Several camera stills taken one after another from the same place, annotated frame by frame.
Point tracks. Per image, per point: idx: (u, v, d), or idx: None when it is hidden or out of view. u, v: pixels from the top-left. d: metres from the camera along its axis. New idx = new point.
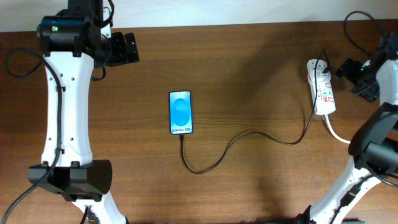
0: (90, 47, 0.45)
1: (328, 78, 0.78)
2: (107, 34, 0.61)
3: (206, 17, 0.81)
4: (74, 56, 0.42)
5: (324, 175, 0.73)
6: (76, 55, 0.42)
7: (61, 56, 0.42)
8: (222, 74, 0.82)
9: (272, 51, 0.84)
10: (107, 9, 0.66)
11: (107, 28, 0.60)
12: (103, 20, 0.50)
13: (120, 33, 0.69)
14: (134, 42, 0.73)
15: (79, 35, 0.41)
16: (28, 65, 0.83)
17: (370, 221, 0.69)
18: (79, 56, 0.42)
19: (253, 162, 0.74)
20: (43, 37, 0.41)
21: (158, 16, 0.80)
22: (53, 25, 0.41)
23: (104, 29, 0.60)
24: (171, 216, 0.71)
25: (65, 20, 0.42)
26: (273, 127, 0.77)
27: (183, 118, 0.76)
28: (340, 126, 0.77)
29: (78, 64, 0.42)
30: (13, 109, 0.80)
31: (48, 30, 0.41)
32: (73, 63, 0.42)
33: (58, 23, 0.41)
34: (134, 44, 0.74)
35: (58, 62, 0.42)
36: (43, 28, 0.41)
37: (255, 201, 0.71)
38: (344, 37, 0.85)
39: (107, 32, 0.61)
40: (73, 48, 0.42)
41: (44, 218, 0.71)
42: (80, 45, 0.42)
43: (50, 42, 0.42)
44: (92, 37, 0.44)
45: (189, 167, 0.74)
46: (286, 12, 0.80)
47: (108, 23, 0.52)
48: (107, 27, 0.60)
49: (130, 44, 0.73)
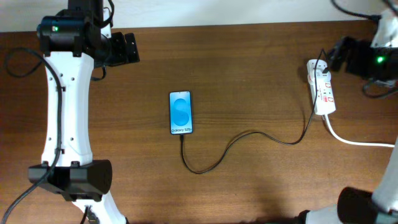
0: (90, 47, 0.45)
1: (328, 77, 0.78)
2: (107, 34, 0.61)
3: (206, 17, 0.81)
4: (74, 56, 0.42)
5: (324, 175, 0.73)
6: (76, 55, 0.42)
7: (61, 56, 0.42)
8: (222, 74, 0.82)
9: (272, 51, 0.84)
10: (107, 9, 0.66)
11: (107, 29, 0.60)
12: (103, 20, 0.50)
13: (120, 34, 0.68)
14: (134, 42, 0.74)
15: (79, 35, 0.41)
16: (28, 64, 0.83)
17: None
18: (79, 56, 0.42)
19: (253, 162, 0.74)
20: (43, 37, 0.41)
21: (158, 16, 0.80)
22: (53, 25, 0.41)
23: (104, 29, 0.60)
24: (171, 216, 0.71)
25: (65, 20, 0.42)
26: (273, 127, 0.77)
27: (184, 118, 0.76)
28: (340, 126, 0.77)
29: (78, 64, 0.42)
30: (13, 109, 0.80)
31: (47, 30, 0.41)
32: (73, 63, 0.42)
33: (57, 23, 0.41)
34: (134, 44, 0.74)
35: (58, 62, 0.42)
36: (43, 28, 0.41)
37: (255, 201, 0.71)
38: (344, 37, 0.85)
39: (107, 32, 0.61)
40: (73, 47, 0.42)
41: (45, 217, 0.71)
42: (80, 45, 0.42)
43: (50, 42, 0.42)
44: (92, 37, 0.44)
45: (188, 167, 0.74)
46: (286, 12, 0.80)
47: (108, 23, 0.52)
48: (107, 27, 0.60)
49: (130, 45, 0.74)
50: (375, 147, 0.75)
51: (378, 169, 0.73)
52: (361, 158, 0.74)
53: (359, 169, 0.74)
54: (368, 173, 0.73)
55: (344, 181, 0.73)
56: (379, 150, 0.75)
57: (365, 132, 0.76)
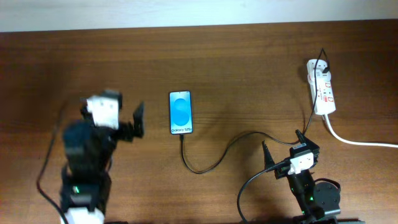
0: (102, 201, 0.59)
1: (328, 77, 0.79)
2: (114, 124, 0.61)
3: (206, 17, 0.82)
4: (89, 212, 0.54)
5: (324, 175, 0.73)
6: (90, 211, 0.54)
7: (79, 215, 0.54)
8: (222, 74, 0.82)
9: (272, 51, 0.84)
10: (113, 93, 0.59)
11: (105, 112, 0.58)
12: (104, 157, 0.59)
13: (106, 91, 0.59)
14: (140, 124, 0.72)
15: (93, 198, 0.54)
16: (31, 65, 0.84)
17: (370, 221, 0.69)
18: (93, 212, 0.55)
19: (253, 162, 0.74)
20: (67, 200, 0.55)
21: (158, 15, 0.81)
22: (75, 189, 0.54)
23: (106, 114, 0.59)
24: (171, 216, 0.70)
25: (83, 183, 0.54)
26: (273, 127, 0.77)
27: (184, 117, 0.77)
28: (340, 126, 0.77)
29: (94, 219, 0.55)
30: (14, 109, 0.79)
31: (73, 195, 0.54)
32: (87, 217, 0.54)
33: (78, 188, 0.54)
34: (140, 126, 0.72)
35: (76, 219, 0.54)
36: (69, 195, 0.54)
37: (255, 201, 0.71)
38: (344, 37, 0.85)
39: (100, 105, 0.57)
40: (89, 206, 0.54)
41: (44, 217, 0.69)
42: (93, 206, 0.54)
43: (71, 202, 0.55)
44: (102, 197, 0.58)
45: (189, 167, 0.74)
46: (285, 10, 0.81)
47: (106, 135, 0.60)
48: (92, 107, 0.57)
49: (137, 125, 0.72)
50: (375, 146, 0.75)
51: (377, 168, 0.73)
52: (362, 158, 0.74)
53: (359, 168, 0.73)
54: (367, 173, 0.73)
55: (344, 180, 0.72)
56: (378, 149, 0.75)
57: (365, 132, 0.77)
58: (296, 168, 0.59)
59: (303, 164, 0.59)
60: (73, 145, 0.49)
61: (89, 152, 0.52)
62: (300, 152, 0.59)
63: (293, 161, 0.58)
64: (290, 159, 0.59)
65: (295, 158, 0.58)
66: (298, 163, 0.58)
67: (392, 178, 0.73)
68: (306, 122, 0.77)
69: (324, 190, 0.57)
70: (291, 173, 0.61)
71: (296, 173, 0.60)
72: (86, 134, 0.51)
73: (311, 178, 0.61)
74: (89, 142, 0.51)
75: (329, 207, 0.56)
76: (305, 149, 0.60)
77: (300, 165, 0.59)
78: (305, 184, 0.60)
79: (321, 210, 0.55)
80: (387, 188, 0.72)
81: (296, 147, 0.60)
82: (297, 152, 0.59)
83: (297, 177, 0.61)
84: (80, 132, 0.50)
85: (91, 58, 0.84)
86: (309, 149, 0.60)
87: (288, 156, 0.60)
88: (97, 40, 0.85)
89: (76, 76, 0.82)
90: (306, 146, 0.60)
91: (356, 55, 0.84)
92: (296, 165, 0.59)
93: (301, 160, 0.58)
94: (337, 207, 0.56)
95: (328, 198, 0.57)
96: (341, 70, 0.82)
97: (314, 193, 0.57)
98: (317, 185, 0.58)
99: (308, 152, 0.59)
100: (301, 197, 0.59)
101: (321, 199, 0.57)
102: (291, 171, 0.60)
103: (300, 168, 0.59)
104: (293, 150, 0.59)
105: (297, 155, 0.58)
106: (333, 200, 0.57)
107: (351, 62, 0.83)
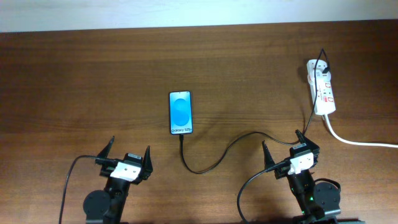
0: None
1: (328, 77, 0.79)
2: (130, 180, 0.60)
3: (205, 17, 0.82)
4: None
5: (324, 175, 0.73)
6: None
7: None
8: (222, 74, 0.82)
9: (272, 51, 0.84)
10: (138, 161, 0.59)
11: (127, 175, 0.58)
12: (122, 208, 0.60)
13: (128, 155, 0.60)
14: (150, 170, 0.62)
15: None
16: (31, 65, 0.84)
17: (370, 221, 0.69)
18: None
19: (253, 162, 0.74)
20: None
21: (158, 16, 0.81)
22: None
23: (127, 176, 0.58)
24: (171, 216, 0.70)
25: None
26: (273, 127, 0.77)
27: (184, 118, 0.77)
28: (340, 126, 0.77)
29: None
30: (15, 109, 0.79)
31: None
32: None
33: None
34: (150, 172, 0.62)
35: None
36: None
37: (255, 201, 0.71)
38: (344, 37, 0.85)
39: (124, 170, 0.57)
40: None
41: (44, 217, 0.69)
42: None
43: None
44: None
45: (188, 167, 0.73)
46: (285, 11, 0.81)
47: (124, 193, 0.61)
48: (116, 171, 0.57)
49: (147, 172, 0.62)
50: (375, 146, 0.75)
51: (377, 168, 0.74)
52: (362, 158, 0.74)
53: (359, 168, 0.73)
54: (367, 173, 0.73)
55: (344, 180, 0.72)
56: (378, 149, 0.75)
57: (365, 133, 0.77)
58: (296, 168, 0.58)
59: (303, 165, 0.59)
60: (94, 219, 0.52)
61: (112, 217, 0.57)
62: (300, 152, 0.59)
63: (292, 162, 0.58)
64: (290, 160, 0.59)
65: (295, 158, 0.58)
66: (298, 163, 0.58)
67: (392, 178, 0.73)
68: (306, 123, 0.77)
69: (324, 190, 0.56)
70: (291, 173, 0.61)
71: (296, 173, 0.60)
72: (106, 205, 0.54)
73: (311, 179, 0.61)
74: (108, 211, 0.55)
75: (329, 207, 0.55)
76: (305, 148, 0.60)
77: (300, 166, 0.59)
78: (305, 184, 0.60)
79: (321, 210, 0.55)
80: (387, 188, 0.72)
81: (296, 147, 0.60)
82: (297, 152, 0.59)
83: (298, 178, 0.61)
84: (97, 205, 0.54)
85: (92, 58, 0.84)
86: (309, 149, 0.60)
87: (288, 157, 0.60)
88: (98, 40, 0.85)
89: (76, 77, 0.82)
90: (306, 146, 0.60)
91: (356, 55, 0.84)
92: (296, 165, 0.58)
93: (301, 160, 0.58)
94: (337, 207, 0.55)
95: (329, 198, 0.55)
96: (341, 70, 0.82)
97: (314, 193, 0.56)
98: (316, 185, 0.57)
99: (308, 151, 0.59)
100: (301, 197, 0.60)
101: (321, 200, 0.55)
102: (291, 171, 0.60)
103: (300, 168, 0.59)
104: (293, 150, 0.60)
105: (297, 155, 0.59)
106: (333, 200, 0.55)
107: (351, 62, 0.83)
